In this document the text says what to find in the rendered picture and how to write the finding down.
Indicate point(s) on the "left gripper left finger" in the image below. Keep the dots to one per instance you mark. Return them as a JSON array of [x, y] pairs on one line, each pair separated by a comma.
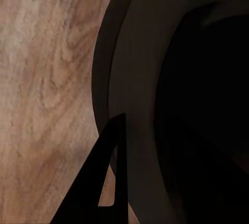
[[80, 205]]

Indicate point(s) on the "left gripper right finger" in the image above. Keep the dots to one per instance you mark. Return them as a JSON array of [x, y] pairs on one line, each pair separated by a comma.
[[214, 188]]

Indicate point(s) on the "cauldron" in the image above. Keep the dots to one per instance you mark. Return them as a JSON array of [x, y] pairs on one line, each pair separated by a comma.
[[184, 57]]

